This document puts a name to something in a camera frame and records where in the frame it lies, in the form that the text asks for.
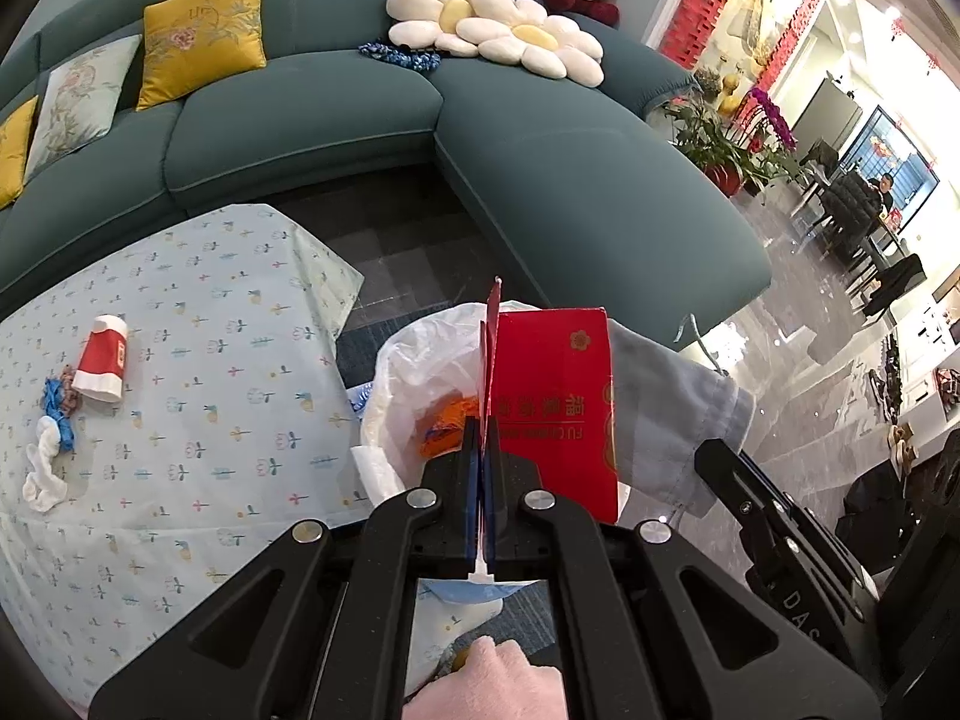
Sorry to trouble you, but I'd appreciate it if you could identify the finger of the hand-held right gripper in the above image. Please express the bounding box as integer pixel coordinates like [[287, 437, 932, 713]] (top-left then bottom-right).
[[694, 439, 882, 661]]

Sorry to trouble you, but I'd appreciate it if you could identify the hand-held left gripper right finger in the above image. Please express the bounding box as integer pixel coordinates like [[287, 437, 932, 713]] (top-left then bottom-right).
[[482, 457, 882, 720]]

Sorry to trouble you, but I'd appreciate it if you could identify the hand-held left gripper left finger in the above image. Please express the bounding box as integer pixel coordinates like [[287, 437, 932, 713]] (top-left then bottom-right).
[[88, 416, 485, 720]]

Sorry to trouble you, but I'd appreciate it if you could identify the light blue cloth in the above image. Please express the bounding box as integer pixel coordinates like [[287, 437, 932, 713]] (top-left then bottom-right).
[[607, 319, 755, 518]]

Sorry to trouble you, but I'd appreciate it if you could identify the orange plastic bag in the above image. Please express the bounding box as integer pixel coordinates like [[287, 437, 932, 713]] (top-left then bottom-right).
[[418, 390, 481, 458]]

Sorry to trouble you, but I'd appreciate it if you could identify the trash bin with white bag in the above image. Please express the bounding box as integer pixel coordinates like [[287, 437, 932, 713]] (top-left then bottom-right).
[[352, 302, 541, 512]]

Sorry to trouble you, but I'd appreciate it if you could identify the red gold printed paper box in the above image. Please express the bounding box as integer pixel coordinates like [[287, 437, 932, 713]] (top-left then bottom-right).
[[480, 277, 631, 526]]

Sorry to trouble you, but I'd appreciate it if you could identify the floral light blue tablecloth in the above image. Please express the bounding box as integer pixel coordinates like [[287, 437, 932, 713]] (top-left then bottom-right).
[[0, 202, 368, 706]]

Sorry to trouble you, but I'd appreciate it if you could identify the black dining chair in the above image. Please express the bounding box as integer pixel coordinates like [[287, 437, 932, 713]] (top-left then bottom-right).
[[821, 172, 925, 316]]

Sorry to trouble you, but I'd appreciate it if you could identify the crumpled white glove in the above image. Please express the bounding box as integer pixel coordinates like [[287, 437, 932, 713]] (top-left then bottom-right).
[[22, 416, 76, 515]]

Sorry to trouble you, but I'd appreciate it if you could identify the red paper cup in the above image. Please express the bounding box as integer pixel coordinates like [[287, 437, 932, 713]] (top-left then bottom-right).
[[73, 313, 130, 402]]

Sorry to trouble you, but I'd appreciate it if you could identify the teal fabric sofa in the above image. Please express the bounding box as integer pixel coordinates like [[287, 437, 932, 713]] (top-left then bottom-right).
[[0, 0, 773, 350]]

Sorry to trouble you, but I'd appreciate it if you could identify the green potted plant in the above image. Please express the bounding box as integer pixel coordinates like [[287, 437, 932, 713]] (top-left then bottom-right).
[[664, 67, 773, 200]]

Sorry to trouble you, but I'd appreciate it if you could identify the purple orchid plant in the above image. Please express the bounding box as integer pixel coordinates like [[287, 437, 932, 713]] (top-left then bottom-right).
[[750, 86, 800, 158]]

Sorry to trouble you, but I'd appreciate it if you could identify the blue patterned cloth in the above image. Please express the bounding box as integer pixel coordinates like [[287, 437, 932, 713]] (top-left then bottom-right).
[[358, 40, 443, 74]]

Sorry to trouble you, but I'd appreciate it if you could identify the white flower cushion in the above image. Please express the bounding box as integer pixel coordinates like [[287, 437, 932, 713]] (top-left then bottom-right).
[[457, 0, 605, 86], [386, 0, 518, 59]]

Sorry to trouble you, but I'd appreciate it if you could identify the small yellow embroidered cushion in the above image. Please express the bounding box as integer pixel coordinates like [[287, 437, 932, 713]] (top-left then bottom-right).
[[0, 96, 40, 209]]

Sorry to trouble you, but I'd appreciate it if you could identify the light blue embroidered cushion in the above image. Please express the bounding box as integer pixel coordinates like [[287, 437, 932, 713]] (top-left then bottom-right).
[[22, 34, 143, 185]]

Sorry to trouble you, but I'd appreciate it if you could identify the large yellow embroidered cushion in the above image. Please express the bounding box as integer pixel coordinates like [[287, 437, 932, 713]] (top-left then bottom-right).
[[136, 0, 269, 112]]

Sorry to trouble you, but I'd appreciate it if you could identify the blue hair tie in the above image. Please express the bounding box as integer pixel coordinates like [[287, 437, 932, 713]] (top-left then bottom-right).
[[41, 377, 76, 455]]

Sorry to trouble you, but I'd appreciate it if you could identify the dark wall screen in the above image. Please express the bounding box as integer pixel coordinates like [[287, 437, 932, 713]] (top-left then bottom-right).
[[795, 79, 863, 152]]

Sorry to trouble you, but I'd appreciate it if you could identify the red wall decoration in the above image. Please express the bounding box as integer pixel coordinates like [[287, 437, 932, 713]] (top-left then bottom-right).
[[660, 0, 751, 72], [757, 0, 837, 91]]

